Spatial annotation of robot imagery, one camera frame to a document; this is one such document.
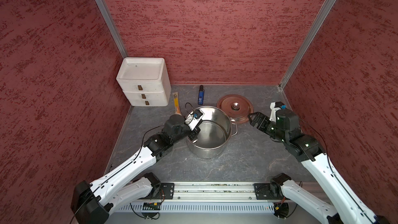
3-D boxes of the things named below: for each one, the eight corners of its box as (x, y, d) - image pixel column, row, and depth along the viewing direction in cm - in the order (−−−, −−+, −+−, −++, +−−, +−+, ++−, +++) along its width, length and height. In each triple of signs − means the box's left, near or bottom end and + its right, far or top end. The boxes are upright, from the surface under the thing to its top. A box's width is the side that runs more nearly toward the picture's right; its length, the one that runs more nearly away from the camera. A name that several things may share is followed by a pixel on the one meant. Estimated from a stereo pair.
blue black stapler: (197, 104, 111) (197, 100, 107) (199, 89, 121) (199, 85, 117) (203, 105, 111) (203, 100, 107) (204, 89, 121) (204, 85, 117)
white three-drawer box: (129, 108, 109) (112, 82, 89) (138, 84, 125) (126, 57, 104) (168, 108, 109) (160, 82, 89) (172, 84, 125) (166, 57, 105)
